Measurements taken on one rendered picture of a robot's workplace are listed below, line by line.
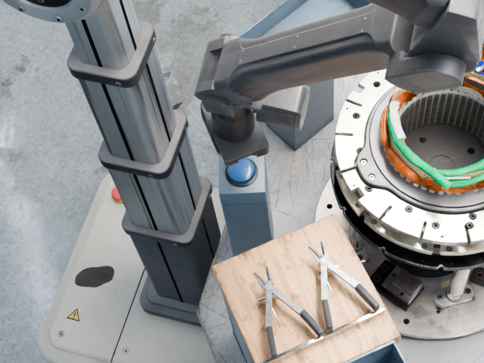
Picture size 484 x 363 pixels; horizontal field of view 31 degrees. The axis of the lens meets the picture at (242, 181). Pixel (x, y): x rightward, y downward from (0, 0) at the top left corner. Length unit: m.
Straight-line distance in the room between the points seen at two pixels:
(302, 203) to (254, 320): 0.43
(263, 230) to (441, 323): 0.33
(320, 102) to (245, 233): 0.29
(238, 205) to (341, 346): 0.30
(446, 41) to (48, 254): 1.92
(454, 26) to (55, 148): 2.09
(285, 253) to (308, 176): 0.40
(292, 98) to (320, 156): 0.55
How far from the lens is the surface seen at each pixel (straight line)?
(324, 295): 1.19
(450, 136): 1.39
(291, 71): 0.91
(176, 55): 2.78
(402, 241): 1.25
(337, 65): 0.86
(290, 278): 1.22
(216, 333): 1.51
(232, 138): 1.19
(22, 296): 2.49
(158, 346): 2.07
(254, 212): 1.38
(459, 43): 0.71
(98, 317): 2.12
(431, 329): 1.49
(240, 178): 1.32
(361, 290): 1.18
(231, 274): 1.23
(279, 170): 1.62
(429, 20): 0.69
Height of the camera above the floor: 2.20
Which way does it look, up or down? 61 degrees down
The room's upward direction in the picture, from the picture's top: 10 degrees counter-clockwise
